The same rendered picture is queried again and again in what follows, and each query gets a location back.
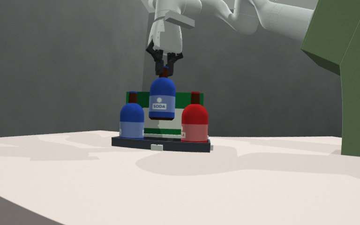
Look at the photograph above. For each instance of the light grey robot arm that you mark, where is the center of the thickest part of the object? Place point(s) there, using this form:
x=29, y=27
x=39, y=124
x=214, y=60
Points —
x=283, y=19

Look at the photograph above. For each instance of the blue-labeled bottle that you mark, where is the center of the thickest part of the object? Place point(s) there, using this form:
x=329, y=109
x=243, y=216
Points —
x=132, y=119
x=162, y=98

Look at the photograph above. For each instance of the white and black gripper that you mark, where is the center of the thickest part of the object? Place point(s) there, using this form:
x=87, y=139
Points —
x=166, y=40

